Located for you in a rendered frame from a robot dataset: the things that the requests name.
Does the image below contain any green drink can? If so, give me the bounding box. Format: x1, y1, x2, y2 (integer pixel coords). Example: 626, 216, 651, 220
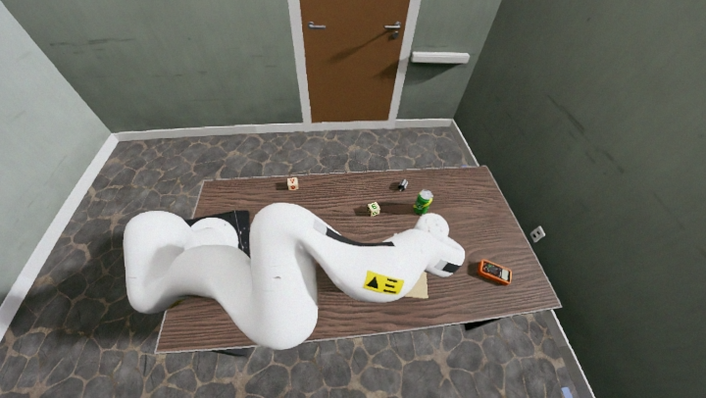
414, 190, 432, 215

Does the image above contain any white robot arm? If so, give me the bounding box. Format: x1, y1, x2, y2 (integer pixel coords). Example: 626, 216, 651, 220
124, 203, 465, 350

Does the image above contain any beige mat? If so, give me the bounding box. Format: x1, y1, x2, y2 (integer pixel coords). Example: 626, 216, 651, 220
404, 272, 428, 298

